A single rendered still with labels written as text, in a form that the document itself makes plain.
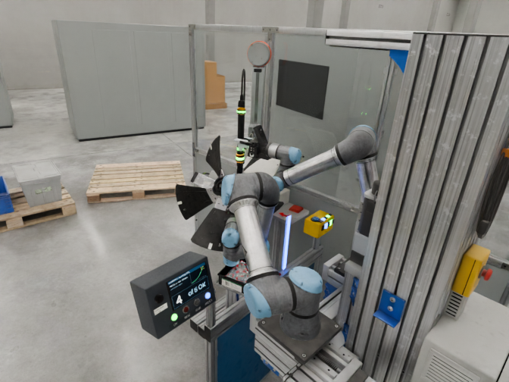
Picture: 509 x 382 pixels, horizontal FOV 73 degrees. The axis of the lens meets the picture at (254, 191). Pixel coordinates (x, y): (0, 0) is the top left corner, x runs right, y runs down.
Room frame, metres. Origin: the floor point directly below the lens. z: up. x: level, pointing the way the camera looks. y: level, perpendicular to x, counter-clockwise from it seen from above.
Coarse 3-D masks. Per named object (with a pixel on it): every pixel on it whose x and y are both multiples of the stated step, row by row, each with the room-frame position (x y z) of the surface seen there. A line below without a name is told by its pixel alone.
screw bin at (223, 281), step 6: (222, 270) 1.45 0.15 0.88; (228, 270) 1.50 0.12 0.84; (222, 276) 1.40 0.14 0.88; (222, 282) 1.41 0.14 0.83; (228, 282) 1.39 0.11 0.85; (234, 282) 1.38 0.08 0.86; (240, 282) 1.36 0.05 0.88; (246, 282) 1.36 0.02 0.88; (234, 288) 1.37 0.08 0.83; (240, 288) 1.36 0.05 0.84
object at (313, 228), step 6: (312, 216) 1.73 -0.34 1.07; (318, 216) 1.73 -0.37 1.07; (324, 216) 1.73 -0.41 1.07; (330, 216) 1.74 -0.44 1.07; (306, 222) 1.68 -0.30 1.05; (312, 222) 1.66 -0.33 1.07; (318, 222) 1.66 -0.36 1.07; (324, 222) 1.67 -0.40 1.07; (306, 228) 1.68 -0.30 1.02; (312, 228) 1.66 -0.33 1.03; (318, 228) 1.63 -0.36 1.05; (330, 228) 1.73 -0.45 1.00; (312, 234) 1.65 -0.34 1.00; (318, 234) 1.63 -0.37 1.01
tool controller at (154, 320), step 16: (192, 256) 1.05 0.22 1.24; (160, 272) 0.96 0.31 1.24; (176, 272) 0.94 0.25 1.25; (192, 272) 0.98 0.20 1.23; (208, 272) 1.03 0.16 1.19; (144, 288) 0.86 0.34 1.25; (160, 288) 0.88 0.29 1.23; (176, 288) 0.92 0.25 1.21; (192, 288) 0.96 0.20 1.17; (208, 288) 1.00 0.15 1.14; (144, 304) 0.86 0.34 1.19; (160, 304) 0.86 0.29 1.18; (192, 304) 0.94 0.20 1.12; (208, 304) 0.98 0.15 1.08; (144, 320) 0.87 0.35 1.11; (160, 320) 0.85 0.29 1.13; (176, 320) 0.88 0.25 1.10; (160, 336) 0.83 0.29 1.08
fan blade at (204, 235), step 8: (216, 208) 1.70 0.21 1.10; (208, 216) 1.67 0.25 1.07; (216, 216) 1.67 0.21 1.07; (224, 216) 1.69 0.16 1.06; (208, 224) 1.64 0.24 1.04; (216, 224) 1.64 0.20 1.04; (200, 232) 1.61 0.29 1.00; (208, 232) 1.61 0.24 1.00; (216, 232) 1.62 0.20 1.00; (192, 240) 1.59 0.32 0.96; (200, 240) 1.58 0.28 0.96; (208, 240) 1.58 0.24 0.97; (216, 240) 1.59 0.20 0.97; (216, 248) 1.56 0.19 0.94
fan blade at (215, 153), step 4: (216, 140) 2.03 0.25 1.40; (212, 144) 2.06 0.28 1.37; (216, 144) 2.01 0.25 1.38; (212, 148) 2.04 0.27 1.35; (216, 148) 1.99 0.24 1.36; (208, 152) 2.07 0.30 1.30; (212, 152) 2.03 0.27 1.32; (216, 152) 1.98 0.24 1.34; (208, 156) 2.07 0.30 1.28; (212, 156) 2.02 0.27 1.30; (216, 156) 1.96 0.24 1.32; (208, 160) 2.06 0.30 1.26; (212, 160) 2.02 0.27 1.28; (216, 160) 1.95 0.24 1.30; (212, 164) 2.01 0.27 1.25; (216, 164) 1.95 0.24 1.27; (220, 164) 1.89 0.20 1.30; (216, 168) 1.96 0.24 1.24; (220, 168) 1.88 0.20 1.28; (216, 172) 1.96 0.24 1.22
